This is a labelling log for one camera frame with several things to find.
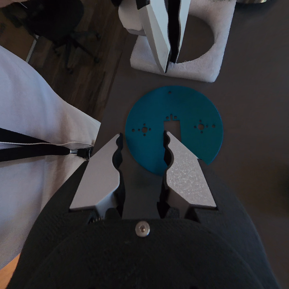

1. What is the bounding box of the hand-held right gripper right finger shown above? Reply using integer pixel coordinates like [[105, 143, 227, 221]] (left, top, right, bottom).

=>
[[156, 131, 217, 219]]

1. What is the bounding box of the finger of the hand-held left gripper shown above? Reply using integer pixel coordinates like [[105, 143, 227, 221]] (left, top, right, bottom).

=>
[[138, 0, 175, 74], [170, 0, 191, 64]]

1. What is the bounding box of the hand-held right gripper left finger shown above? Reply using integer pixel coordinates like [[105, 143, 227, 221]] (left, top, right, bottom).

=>
[[69, 133, 125, 219]]

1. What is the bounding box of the white foam frame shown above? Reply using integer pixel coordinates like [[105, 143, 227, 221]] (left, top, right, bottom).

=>
[[130, 0, 237, 83]]

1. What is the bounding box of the blue round metal plate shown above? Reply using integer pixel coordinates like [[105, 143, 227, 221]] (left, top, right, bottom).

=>
[[125, 85, 224, 176]]

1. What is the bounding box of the dark grey desk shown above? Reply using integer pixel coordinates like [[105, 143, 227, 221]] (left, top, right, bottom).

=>
[[90, 0, 289, 289]]

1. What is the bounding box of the black office chair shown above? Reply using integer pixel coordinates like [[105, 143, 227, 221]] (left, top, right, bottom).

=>
[[7, 0, 101, 75]]

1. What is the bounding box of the black lanyard strap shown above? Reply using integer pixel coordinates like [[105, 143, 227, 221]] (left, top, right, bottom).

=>
[[0, 127, 94, 163]]

